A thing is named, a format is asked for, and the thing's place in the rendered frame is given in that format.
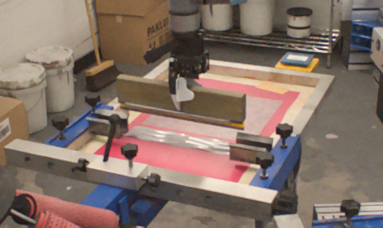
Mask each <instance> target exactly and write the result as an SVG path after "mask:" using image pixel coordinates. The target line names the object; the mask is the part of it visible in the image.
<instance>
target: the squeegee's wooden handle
mask: <svg viewBox="0 0 383 228"><path fill-rule="evenodd" d="M186 87H187V88H188V89H189V90H190V91H192V92H193V93H194V98H193V99H192V100H187V101H181V102H180V110H182V111H189V112H194V113H200V114H205V115H212V116H216V117H223V118H230V122H233V123H237V124H242V123H243V121H245V119H246V93H243V92H235V91H227V90H222V89H214V88H210V87H202V86H197V85H189V84H186ZM116 89H117V97H118V102H119V103H123V104H125V103H126V102H127V101H131V102H135V103H142V104H146V105H153V106H160V107H164V108H171V109H176V110H177V108H176V106H175V104H174V102H173V99H172V97H171V94H170V90H169V85H168V81H164V80H156V79H149V78H144V77H136V76H131V75H124V74H120V75H119V76H117V78H116Z"/></svg>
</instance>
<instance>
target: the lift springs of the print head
mask: <svg viewBox="0 0 383 228"><path fill-rule="evenodd" d="M8 216H11V218H12V220H13V221H14V222H15V223H16V224H18V225H26V226H30V228H117V227H124V228H135V225H128V224H122V223H118V218H117V216H116V214H115V213H114V212H112V211H110V210H105V209H102V208H96V207H92V206H86V205H81V204H78V203H72V202H68V201H62V200H61V199H59V198H55V197H52V196H46V195H42V194H37V193H31V192H27V191H22V190H18V189H16V198H15V202H14V205H13V207H12V209H11V211H10V213H9V215H8Z"/></svg>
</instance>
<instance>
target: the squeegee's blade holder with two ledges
mask: <svg viewBox="0 0 383 228"><path fill-rule="evenodd" d="M125 106H127V107H131V108H138V109H142V110H149V111H156V112H160V113H167V114H171V115H178V116H182V117H189V118H196V119H200V120H207V121H211V122H218V123H222V124H229V123H230V118H223V117H216V116H212V115H205V114H200V113H194V112H189V111H182V110H176V109H171V108H164V107H160V106H153V105H149V104H142V103H135V102H131V101H127V102H126V103H125Z"/></svg>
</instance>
